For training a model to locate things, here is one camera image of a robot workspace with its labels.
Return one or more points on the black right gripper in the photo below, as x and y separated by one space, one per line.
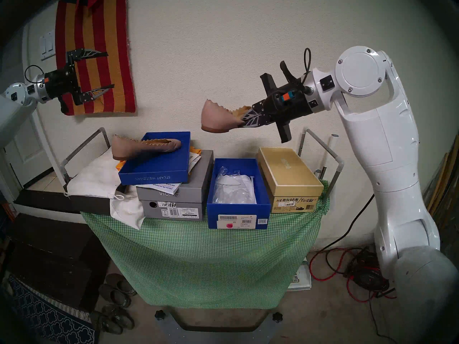
292 103

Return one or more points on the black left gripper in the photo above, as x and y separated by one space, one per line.
61 83

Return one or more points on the beige scalloped shoe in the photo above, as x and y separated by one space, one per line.
217 117
143 149

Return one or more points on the blue shoe box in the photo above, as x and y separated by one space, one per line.
211 218

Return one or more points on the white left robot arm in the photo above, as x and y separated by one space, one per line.
16 94

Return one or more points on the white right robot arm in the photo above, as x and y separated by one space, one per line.
387 139

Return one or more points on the gold shoe box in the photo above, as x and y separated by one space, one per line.
287 175

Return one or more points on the grey Vionic shoe box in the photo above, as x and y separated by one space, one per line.
195 189

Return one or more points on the blue shoe box lid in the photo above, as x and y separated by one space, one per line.
154 176

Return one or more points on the white labelled cardboard box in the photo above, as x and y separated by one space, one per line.
300 278

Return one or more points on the dark brown clog shoe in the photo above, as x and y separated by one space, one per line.
114 296
120 282

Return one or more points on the red yellow striped flag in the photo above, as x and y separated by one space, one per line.
107 24

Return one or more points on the clear plastic wrapping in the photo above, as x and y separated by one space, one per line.
233 189

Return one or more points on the white plastic pipe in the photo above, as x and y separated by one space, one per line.
333 142

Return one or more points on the white room door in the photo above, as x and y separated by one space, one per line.
25 157

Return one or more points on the white cloth dust bag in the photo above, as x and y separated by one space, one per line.
93 178

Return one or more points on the green checkered tablecloth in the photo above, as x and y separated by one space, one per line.
200 261

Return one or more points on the black star knob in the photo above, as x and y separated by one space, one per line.
160 315
278 317

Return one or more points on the grey cart base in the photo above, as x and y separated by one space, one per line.
218 338

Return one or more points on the dark brown sandal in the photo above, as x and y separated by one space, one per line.
104 323
120 316

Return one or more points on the blue patterned rug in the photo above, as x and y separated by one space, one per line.
46 321

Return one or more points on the white light switch plate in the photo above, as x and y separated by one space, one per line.
46 46

